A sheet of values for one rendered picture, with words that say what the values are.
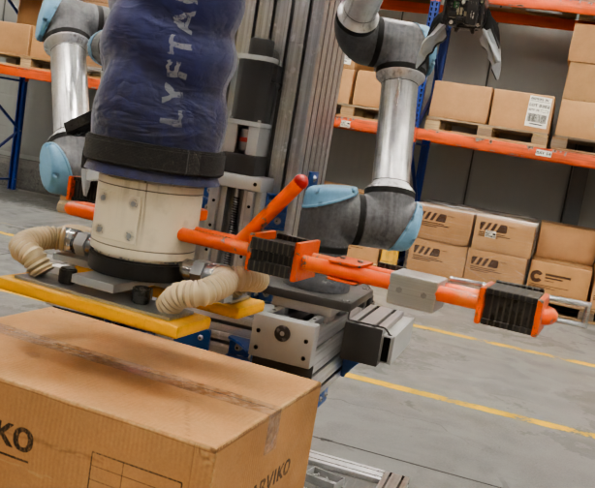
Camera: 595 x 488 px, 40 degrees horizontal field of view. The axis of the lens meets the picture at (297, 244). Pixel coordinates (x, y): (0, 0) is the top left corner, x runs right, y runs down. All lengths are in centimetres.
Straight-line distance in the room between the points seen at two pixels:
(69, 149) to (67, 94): 16
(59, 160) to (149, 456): 91
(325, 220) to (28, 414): 78
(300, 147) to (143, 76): 78
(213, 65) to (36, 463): 65
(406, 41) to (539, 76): 781
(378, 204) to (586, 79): 668
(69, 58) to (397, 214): 87
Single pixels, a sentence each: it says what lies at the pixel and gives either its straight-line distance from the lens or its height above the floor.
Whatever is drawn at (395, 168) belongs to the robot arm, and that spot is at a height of 133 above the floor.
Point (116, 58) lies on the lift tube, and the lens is 129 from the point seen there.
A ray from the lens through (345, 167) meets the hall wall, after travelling 995.
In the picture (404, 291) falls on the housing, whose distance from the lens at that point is 115.
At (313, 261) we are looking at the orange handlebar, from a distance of 119.
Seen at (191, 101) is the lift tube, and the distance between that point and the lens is 126.
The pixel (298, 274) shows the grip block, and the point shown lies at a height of 117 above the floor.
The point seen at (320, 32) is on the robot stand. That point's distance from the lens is 198.
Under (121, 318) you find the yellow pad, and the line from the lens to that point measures 123.
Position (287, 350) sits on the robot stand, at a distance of 167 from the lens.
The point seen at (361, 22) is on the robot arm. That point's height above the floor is 163.
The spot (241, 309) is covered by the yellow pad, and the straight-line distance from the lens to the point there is 135.
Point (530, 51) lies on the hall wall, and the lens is 974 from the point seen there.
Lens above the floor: 137
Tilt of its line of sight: 8 degrees down
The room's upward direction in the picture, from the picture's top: 9 degrees clockwise
